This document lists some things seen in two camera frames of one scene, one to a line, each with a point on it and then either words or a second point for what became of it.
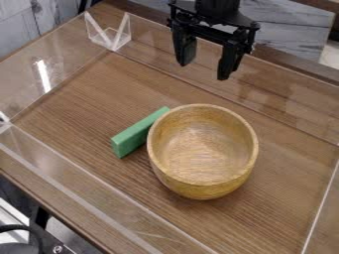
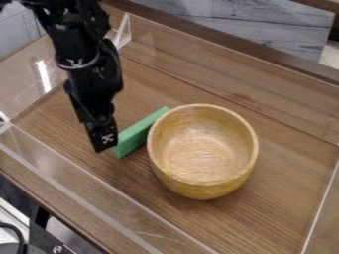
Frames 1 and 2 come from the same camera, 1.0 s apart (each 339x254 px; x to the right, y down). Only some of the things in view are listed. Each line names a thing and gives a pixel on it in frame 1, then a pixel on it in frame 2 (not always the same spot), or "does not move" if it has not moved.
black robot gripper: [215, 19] to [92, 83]
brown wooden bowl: [203, 149] does not move
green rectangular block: [132, 137] does not move
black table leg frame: [43, 242] does not move
